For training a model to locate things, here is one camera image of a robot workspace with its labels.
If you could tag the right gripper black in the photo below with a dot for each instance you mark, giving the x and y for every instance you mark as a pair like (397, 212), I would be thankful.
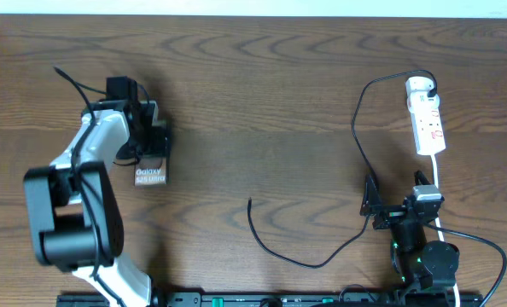
(372, 205)

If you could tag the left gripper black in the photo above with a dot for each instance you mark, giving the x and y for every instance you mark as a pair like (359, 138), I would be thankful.
(158, 142)

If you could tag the bronze Galaxy smartphone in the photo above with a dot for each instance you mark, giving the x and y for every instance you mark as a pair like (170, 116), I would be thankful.
(151, 171)

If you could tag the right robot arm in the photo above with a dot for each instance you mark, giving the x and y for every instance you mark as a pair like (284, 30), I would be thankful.
(426, 267)

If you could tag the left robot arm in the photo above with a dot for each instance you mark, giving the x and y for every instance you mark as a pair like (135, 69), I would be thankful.
(74, 218)

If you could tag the white charger adapter plug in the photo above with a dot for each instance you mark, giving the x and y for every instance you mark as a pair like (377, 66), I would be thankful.
(418, 83)

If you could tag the white power strip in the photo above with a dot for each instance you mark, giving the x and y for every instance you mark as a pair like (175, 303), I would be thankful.
(426, 123)

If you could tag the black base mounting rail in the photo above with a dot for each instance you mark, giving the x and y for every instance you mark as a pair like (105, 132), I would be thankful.
(350, 298)

